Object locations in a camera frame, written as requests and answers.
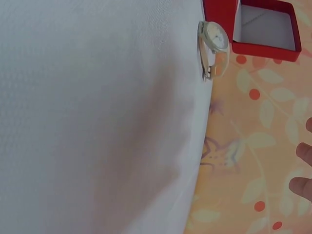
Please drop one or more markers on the person's right hand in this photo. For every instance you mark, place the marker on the person's right hand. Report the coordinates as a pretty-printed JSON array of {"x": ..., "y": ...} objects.
[{"x": 303, "y": 168}]

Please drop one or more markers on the person's right fingers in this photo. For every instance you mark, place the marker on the person's right fingers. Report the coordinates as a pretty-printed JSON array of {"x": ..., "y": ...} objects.
[{"x": 302, "y": 186}]

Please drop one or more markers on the red gift box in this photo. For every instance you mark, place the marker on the red gift box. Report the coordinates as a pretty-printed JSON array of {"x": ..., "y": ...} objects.
[{"x": 258, "y": 29}]

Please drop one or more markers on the silver wristwatch with metal band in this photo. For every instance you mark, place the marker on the silver wristwatch with metal band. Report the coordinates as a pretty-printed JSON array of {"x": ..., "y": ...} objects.
[{"x": 214, "y": 40}]

